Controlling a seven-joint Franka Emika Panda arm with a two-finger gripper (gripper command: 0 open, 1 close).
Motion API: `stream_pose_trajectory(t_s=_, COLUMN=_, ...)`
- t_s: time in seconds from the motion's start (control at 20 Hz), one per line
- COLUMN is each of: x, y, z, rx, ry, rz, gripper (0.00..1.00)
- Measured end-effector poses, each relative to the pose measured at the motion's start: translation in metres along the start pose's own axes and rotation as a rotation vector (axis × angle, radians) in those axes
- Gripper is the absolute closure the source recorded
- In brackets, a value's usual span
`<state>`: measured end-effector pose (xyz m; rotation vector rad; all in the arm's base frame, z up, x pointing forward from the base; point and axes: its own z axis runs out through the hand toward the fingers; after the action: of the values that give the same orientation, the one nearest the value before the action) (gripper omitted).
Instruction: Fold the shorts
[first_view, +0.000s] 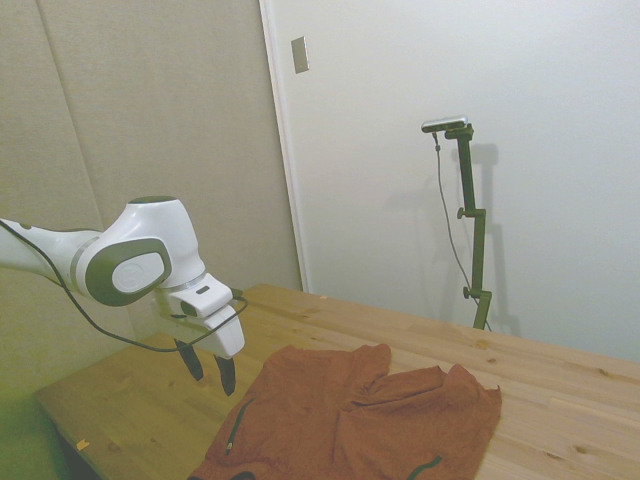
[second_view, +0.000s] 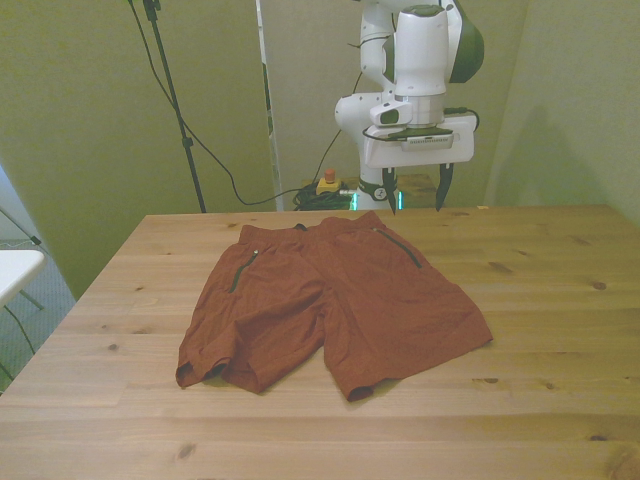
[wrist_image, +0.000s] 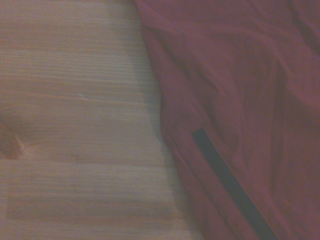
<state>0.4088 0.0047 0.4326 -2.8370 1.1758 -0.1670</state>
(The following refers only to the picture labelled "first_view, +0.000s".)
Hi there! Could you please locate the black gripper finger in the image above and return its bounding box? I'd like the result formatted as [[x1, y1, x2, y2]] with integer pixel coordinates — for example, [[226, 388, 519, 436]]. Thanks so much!
[[211, 352, 238, 398], [174, 339, 205, 384]]

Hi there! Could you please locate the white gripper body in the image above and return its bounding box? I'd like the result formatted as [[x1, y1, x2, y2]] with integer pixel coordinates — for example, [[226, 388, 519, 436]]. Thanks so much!
[[159, 288, 247, 359]]

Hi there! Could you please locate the rust orange shirt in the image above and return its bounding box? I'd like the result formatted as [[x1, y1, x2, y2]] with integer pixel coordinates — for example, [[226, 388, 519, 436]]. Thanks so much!
[[186, 342, 503, 480]]

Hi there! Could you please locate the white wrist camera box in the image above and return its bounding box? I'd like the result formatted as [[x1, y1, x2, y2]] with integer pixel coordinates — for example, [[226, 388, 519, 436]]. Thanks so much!
[[167, 273, 236, 320]]

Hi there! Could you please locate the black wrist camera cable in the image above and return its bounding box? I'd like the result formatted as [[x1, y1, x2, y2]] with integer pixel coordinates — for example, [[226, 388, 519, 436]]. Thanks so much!
[[0, 218, 249, 354]]

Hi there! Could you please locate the white door frame trim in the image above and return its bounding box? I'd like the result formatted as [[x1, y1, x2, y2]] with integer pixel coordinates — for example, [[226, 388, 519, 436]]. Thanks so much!
[[257, 0, 312, 294]]

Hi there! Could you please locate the dark green camera stand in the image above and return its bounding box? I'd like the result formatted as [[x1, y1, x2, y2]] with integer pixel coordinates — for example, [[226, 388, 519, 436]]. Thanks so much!
[[443, 124, 494, 332]]

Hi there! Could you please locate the grey wall plate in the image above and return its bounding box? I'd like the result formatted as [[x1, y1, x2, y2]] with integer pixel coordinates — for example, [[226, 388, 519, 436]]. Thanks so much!
[[290, 35, 312, 76]]

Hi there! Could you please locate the silver exterior camera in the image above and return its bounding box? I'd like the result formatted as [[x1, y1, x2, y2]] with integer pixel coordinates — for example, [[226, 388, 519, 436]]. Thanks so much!
[[420, 115, 471, 135]]

